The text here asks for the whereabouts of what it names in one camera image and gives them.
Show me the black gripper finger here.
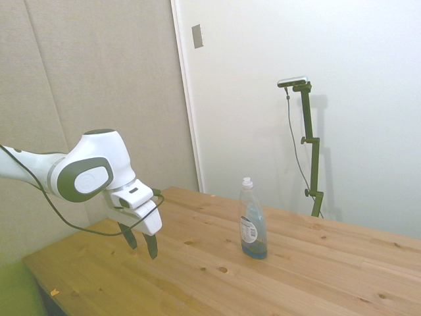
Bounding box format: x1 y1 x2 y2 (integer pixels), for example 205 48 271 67
142 232 160 261
118 222 137 251

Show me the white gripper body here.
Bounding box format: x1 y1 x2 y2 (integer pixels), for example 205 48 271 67
101 189 163 236

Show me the clear dish soap bottle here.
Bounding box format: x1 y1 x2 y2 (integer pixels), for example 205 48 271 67
238 176 268 260

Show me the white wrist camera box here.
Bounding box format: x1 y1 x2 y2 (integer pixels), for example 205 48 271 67
111 179 155 211

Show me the white door frame strip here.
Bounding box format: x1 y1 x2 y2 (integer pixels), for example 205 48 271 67
170 0 205 194

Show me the black camera stand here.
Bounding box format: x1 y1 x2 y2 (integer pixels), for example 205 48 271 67
291 81 324 218

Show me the grey wall plate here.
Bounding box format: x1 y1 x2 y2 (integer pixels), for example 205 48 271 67
191 24 205 50

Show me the grey stereo camera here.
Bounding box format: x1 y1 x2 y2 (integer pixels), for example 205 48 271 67
277 75 309 88

